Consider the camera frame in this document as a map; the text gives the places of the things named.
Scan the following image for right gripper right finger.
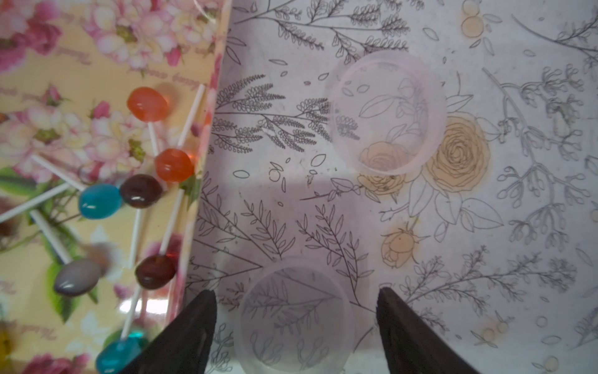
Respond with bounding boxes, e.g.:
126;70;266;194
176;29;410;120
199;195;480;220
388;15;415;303
376;288;477;374

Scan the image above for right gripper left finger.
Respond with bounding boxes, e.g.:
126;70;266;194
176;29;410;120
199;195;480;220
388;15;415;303
121;290;217;374

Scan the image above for translucent jar lid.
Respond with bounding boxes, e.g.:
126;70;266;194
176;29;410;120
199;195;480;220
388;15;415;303
326;51;447;176
233;257;354;373

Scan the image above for poured candies on tray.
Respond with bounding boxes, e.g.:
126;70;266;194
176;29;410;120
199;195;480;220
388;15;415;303
1;84;206;373

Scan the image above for floral yellow tray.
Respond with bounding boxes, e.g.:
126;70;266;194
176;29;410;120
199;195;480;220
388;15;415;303
1;1;231;373

